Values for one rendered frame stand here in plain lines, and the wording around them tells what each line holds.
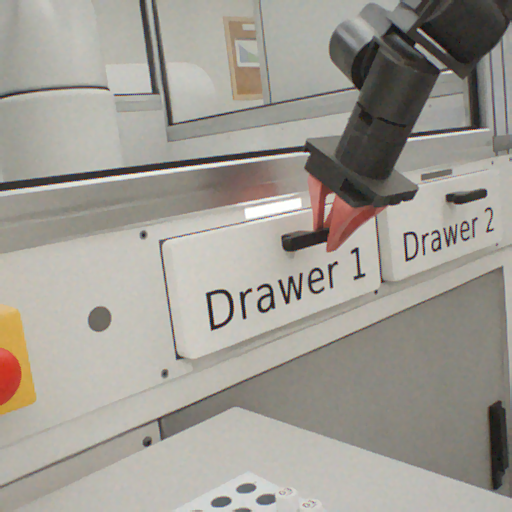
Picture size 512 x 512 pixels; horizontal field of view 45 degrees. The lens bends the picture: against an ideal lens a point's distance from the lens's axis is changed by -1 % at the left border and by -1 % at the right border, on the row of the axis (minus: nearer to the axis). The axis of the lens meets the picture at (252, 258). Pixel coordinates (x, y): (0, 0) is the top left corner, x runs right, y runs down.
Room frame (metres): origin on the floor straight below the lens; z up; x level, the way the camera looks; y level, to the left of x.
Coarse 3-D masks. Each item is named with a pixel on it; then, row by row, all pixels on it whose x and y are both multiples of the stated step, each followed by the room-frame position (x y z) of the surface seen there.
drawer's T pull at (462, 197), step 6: (456, 192) 0.83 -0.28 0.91; (462, 192) 0.83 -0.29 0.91; (468, 192) 0.81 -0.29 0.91; (474, 192) 0.82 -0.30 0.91; (480, 192) 0.83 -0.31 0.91; (486, 192) 0.84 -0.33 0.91; (450, 198) 0.83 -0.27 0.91; (456, 198) 0.79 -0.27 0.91; (462, 198) 0.79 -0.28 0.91; (468, 198) 0.80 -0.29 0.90; (474, 198) 0.81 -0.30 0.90; (480, 198) 0.83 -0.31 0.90
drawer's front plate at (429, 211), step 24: (432, 192) 0.81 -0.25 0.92; (384, 216) 0.75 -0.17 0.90; (408, 216) 0.78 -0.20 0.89; (432, 216) 0.81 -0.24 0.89; (456, 216) 0.85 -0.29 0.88; (480, 216) 0.89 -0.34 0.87; (384, 240) 0.75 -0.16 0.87; (408, 240) 0.77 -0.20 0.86; (480, 240) 0.89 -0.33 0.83; (384, 264) 0.76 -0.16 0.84; (408, 264) 0.77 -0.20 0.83; (432, 264) 0.81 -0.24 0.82
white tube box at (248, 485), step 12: (240, 480) 0.36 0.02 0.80; (252, 480) 0.36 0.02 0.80; (264, 480) 0.35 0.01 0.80; (216, 492) 0.35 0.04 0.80; (228, 492) 0.34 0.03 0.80; (240, 492) 0.35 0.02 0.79; (252, 492) 0.34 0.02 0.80; (264, 492) 0.34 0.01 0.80; (192, 504) 0.34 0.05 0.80; (204, 504) 0.33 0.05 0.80; (216, 504) 0.34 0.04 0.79; (228, 504) 0.34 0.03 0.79; (240, 504) 0.33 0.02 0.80; (252, 504) 0.33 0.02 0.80; (264, 504) 0.34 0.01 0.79
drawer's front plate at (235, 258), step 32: (256, 224) 0.61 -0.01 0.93; (288, 224) 0.64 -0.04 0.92; (192, 256) 0.55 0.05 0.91; (224, 256) 0.58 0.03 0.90; (256, 256) 0.60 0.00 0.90; (288, 256) 0.63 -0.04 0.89; (320, 256) 0.66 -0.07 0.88; (352, 256) 0.70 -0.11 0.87; (192, 288) 0.55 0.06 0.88; (224, 288) 0.57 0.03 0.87; (320, 288) 0.66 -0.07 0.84; (352, 288) 0.70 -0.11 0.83; (192, 320) 0.55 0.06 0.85; (224, 320) 0.57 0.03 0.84; (256, 320) 0.60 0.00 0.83; (288, 320) 0.62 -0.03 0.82; (192, 352) 0.54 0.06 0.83
